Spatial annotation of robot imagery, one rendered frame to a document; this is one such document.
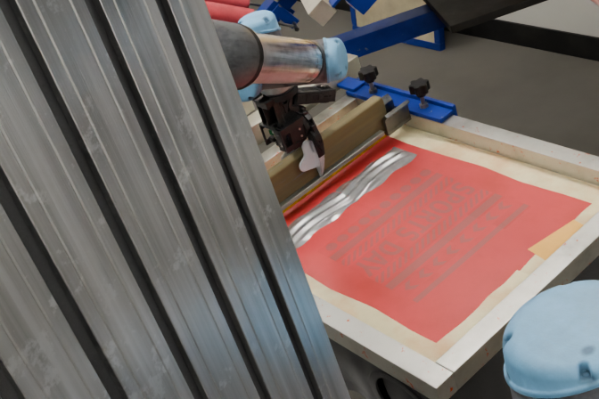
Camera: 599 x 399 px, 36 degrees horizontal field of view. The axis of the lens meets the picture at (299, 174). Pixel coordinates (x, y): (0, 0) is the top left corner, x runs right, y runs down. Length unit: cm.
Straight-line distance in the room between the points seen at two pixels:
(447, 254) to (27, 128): 132
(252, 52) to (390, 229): 59
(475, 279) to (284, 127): 47
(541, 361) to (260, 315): 24
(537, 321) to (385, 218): 106
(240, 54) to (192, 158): 79
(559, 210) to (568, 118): 206
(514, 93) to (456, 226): 230
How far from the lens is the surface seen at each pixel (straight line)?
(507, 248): 165
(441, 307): 156
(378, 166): 192
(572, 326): 73
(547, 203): 174
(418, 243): 170
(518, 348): 73
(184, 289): 49
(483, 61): 428
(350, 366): 181
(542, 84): 402
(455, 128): 194
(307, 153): 184
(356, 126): 194
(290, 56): 143
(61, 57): 42
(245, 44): 128
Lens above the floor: 200
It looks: 31 degrees down
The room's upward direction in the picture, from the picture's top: 19 degrees counter-clockwise
